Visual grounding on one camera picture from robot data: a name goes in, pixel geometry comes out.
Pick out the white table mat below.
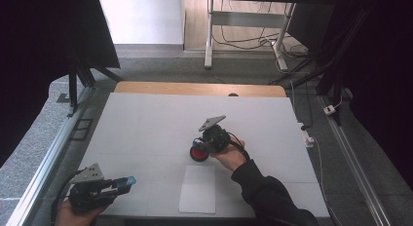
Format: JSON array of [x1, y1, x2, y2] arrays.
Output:
[[78, 92, 330, 219]]

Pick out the black curtain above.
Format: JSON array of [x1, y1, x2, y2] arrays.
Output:
[[319, 0, 413, 193], [0, 0, 121, 167]]

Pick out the white power strip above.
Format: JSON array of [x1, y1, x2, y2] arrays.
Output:
[[297, 122, 316, 148]]

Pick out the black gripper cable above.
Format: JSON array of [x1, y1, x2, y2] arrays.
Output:
[[226, 132, 251, 162], [49, 169, 85, 225]]

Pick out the black floor socket frame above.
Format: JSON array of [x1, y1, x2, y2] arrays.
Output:
[[70, 118, 94, 142]]

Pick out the blue stamp cap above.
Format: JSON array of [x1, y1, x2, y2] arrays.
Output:
[[117, 175, 137, 189]]

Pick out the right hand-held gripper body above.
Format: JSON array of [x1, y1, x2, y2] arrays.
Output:
[[198, 114, 233, 155]]

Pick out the person's left hand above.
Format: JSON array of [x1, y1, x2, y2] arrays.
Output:
[[54, 200, 110, 226]]

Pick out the white paper sheet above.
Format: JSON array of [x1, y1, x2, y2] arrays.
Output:
[[178, 165, 217, 215]]

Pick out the black floor cables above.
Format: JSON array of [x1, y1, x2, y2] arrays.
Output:
[[212, 0, 313, 88]]

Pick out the black metal stand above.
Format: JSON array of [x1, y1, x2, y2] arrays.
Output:
[[269, 5, 374, 128]]

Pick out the person's right hand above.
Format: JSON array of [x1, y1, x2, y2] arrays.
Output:
[[209, 135, 248, 172]]

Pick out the round red ink pad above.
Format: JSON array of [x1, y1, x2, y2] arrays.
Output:
[[189, 144, 210, 163]]

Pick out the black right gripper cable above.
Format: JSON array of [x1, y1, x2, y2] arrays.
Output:
[[226, 132, 251, 162]]

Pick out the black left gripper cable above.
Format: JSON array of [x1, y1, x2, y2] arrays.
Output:
[[49, 169, 85, 225]]

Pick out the thin white cable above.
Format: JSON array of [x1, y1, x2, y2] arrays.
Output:
[[312, 137, 342, 226]]

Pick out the white metal desk frame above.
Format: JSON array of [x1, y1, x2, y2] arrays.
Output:
[[204, 0, 297, 71]]

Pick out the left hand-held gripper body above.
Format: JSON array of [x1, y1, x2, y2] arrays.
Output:
[[67, 163, 114, 213]]

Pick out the aluminium rail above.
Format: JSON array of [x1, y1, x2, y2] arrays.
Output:
[[317, 94, 393, 226], [5, 86, 95, 226]]

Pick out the black tripod stand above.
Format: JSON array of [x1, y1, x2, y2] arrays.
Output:
[[56, 55, 124, 119]]

